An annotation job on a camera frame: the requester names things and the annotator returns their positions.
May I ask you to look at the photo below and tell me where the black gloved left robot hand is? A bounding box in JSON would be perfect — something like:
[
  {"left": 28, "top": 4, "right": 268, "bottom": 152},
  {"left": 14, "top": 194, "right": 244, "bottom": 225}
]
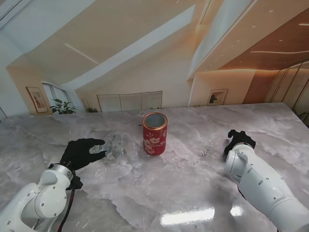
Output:
[{"left": 59, "top": 138, "right": 107, "bottom": 173}]

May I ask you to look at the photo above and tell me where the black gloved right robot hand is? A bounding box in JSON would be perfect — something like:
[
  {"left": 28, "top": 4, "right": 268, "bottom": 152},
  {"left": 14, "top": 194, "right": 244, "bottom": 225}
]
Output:
[{"left": 223, "top": 130, "right": 256, "bottom": 155}]

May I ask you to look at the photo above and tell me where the clear plastic bag of tea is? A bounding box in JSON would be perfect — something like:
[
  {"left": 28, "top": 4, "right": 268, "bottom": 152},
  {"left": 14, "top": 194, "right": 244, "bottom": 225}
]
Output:
[{"left": 89, "top": 131, "right": 141, "bottom": 167}]

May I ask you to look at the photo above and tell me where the red floral tea tin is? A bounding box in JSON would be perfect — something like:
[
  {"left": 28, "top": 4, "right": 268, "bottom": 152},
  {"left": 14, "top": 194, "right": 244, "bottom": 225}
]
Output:
[{"left": 141, "top": 112, "right": 168, "bottom": 157}]

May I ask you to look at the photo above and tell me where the framed picture with dark shape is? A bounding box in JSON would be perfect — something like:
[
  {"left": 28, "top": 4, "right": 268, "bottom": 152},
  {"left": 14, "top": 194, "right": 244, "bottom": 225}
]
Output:
[{"left": 209, "top": 88, "right": 228, "bottom": 106}]

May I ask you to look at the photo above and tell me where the large green potted plant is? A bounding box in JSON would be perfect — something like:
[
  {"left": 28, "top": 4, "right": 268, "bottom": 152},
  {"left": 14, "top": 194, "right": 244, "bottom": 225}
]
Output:
[{"left": 50, "top": 98, "right": 78, "bottom": 115}]

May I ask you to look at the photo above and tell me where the arched window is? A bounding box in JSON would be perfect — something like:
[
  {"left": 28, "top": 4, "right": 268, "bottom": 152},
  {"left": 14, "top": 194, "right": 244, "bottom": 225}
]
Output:
[{"left": 42, "top": 82, "right": 70, "bottom": 109}]

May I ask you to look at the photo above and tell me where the framed picture with beige shapes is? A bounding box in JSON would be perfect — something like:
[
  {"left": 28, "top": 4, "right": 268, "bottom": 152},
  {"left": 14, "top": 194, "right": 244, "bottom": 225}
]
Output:
[{"left": 26, "top": 86, "right": 49, "bottom": 113}]

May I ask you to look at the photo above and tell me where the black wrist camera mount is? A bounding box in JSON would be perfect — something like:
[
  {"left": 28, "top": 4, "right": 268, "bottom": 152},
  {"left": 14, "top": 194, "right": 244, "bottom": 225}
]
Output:
[{"left": 71, "top": 176, "right": 84, "bottom": 191}]

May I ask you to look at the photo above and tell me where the white panelled wall cabinet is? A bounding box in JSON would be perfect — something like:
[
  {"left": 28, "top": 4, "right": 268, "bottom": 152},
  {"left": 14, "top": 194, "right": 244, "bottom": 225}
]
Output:
[{"left": 97, "top": 90, "right": 163, "bottom": 112}]

